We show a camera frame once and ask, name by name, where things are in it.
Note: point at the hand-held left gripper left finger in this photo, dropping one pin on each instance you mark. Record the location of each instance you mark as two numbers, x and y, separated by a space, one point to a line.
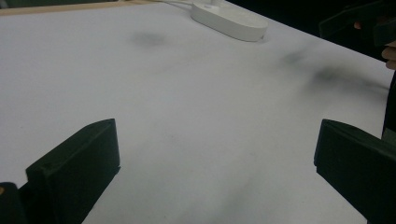
74 168

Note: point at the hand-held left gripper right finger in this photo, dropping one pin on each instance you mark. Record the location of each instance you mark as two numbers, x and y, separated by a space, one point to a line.
358 168

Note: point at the white power strip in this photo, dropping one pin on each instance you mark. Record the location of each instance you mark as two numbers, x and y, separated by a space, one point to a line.
230 18

